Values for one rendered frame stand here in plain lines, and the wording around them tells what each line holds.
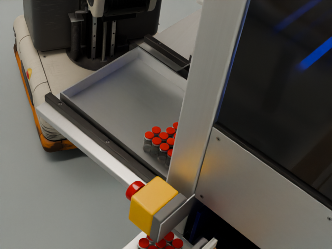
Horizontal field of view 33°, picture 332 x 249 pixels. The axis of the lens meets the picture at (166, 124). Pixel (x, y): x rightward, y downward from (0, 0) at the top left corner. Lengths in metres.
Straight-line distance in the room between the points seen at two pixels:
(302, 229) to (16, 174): 1.60
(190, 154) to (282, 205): 0.18
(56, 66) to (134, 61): 0.91
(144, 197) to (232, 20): 0.38
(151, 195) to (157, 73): 0.51
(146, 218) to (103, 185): 1.30
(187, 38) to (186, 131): 0.66
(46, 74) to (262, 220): 1.51
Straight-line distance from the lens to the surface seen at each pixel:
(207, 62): 0.82
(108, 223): 2.19
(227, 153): 0.90
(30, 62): 2.38
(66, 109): 1.31
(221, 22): 0.78
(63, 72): 2.32
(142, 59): 1.47
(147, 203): 0.99
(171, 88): 1.40
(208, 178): 0.97
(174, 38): 1.56
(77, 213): 2.21
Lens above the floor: 1.84
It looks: 47 degrees down
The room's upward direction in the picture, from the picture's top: 10 degrees clockwise
